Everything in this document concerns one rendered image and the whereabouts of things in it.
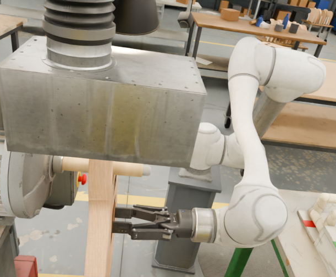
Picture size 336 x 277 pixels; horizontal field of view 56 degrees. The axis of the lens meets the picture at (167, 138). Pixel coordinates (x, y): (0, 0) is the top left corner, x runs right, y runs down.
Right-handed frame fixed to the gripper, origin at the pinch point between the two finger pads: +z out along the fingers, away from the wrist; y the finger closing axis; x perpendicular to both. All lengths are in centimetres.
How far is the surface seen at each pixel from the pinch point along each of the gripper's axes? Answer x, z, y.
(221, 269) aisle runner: -85, -67, 94
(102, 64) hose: 40.2, 3.0, -23.9
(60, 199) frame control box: -6.6, 18.8, 21.9
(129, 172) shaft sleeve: 16.0, -2.7, -6.6
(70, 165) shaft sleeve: 16.5, 10.4, -6.7
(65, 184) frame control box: -0.6, 17.0, 20.0
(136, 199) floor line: -67, -10, 149
